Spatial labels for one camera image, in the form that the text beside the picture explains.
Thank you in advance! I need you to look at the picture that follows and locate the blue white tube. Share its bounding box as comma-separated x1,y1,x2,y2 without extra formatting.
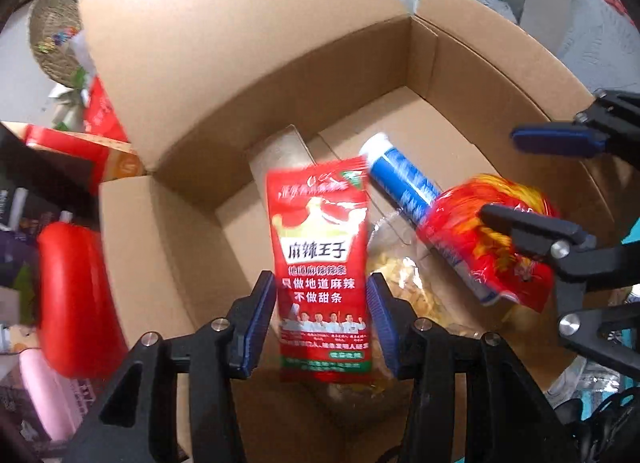
360,132,443,226

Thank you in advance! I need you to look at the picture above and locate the red bottle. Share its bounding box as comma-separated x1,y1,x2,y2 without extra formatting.
36,222,128,379

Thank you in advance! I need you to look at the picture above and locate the red yellow snack packet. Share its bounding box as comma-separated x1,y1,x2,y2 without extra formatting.
417,174,561,314

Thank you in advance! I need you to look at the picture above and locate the cardboard box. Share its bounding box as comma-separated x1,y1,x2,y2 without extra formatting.
77,0,621,463

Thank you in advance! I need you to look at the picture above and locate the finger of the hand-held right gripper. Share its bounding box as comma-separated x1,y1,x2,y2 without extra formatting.
477,203,640,379
510,89,640,170

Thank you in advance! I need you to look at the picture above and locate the black pouch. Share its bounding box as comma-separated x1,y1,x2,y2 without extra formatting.
0,123,101,228

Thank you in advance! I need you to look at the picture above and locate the red spicy strip packet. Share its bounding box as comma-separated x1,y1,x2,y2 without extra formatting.
265,155,373,386

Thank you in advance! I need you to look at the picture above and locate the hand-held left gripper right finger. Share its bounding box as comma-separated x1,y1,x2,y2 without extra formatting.
366,273,568,463

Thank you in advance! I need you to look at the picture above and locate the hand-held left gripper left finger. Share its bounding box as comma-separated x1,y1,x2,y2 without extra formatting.
60,270,278,463

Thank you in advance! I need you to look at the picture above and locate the pink bottle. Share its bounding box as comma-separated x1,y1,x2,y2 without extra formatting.
19,348,83,444

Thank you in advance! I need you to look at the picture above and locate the red orange carton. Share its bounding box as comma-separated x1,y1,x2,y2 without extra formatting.
25,124,146,188

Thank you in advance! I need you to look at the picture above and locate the red gift bag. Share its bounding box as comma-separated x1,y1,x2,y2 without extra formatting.
82,75,128,141

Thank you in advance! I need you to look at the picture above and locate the clear waffle packet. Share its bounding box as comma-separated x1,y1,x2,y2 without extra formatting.
325,208,483,394

